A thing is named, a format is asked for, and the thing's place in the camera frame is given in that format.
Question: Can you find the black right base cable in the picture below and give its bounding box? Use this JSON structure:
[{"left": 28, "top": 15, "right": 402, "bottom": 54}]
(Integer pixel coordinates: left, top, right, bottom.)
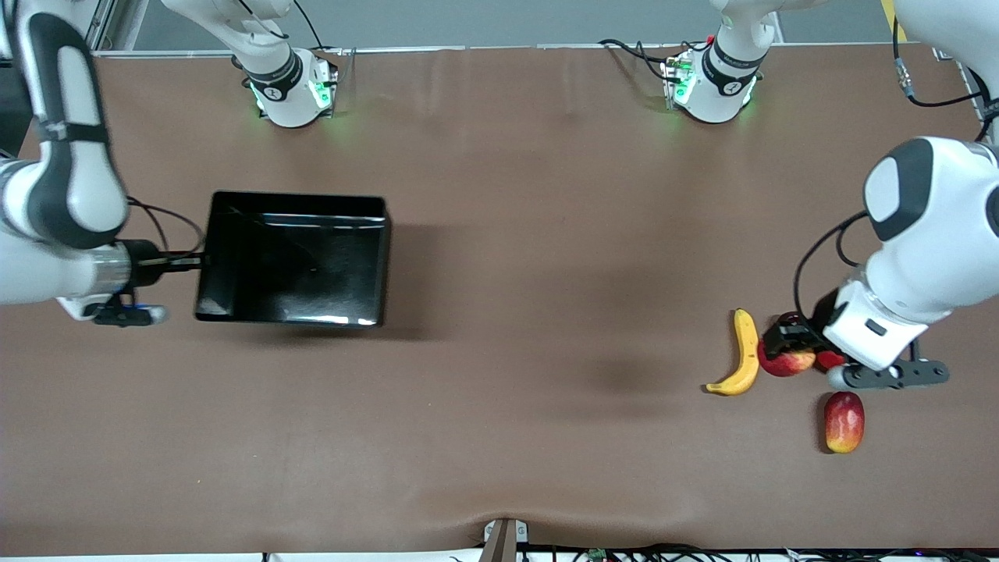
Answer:
[{"left": 293, "top": 0, "right": 344, "bottom": 59}]

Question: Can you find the metal table edge bracket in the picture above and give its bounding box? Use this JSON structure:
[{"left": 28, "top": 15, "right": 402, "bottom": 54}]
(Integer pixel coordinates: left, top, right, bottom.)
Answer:
[{"left": 480, "top": 518, "right": 531, "bottom": 562}]

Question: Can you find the small red apple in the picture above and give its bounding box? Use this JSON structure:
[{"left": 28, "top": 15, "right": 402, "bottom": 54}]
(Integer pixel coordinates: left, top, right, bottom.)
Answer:
[{"left": 757, "top": 347, "right": 817, "bottom": 379}]

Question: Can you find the aluminium frame structure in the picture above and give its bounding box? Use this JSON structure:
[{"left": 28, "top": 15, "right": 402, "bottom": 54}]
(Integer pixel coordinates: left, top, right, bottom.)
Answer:
[{"left": 84, "top": 0, "right": 149, "bottom": 54}]

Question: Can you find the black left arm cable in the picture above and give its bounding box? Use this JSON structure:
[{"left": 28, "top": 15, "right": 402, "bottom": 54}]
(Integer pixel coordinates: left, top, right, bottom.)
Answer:
[{"left": 793, "top": 23, "right": 999, "bottom": 315}]

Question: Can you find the black plastic box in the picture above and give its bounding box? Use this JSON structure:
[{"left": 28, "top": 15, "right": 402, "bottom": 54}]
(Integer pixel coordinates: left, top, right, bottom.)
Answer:
[{"left": 194, "top": 190, "right": 391, "bottom": 329}]

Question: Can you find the brown table mat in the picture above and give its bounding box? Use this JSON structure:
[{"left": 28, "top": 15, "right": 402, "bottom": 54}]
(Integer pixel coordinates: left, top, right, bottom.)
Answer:
[{"left": 0, "top": 43, "right": 999, "bottom": 557}]

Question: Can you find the red yellow mango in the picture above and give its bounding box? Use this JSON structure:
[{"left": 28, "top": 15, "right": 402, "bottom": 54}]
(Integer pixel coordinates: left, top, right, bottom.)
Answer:
[{"left": 823, "top": 389, "right": 866, "bottom": 454}]

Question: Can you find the yellow banana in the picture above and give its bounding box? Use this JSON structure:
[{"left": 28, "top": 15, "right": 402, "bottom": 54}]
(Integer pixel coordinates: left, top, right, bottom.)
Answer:
[{"left": 706, "top": 308, "right": 761, "bottom": 397}]

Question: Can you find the black base cable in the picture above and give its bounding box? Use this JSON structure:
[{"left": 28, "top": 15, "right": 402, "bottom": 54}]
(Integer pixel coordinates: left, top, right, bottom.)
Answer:
[
  {"left": 293, "top": 0, "right": 344, "bottom": 59},
  {"left": 598, "top": 37, "right": 674, "bottom": 79}
]

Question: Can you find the aluminium frame corner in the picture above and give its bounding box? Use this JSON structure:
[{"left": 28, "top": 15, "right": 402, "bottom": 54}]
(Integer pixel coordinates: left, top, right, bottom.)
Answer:
[{"left": 933, "top": 45, "right": 988, "bottom": 118}]

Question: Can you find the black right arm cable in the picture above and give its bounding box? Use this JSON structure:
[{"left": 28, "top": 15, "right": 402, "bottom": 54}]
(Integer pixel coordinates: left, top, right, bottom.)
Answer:
[{"left": 125, "top": 195, "right": 207, "bottom": 254}]

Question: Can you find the black left base cable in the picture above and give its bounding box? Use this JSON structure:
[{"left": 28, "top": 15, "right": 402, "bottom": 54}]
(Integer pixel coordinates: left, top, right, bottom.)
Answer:
[{"left": 598, "top": 37, "right": 674, "bottom": 79}]

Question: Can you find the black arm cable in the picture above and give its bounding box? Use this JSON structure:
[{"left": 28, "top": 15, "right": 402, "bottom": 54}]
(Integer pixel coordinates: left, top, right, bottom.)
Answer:
[
  {"left": 125, "top": 195, "right": 207, "bottom": 254},
  {"left": 793, "top": 23, "right": 999, "bottom": 315}
]

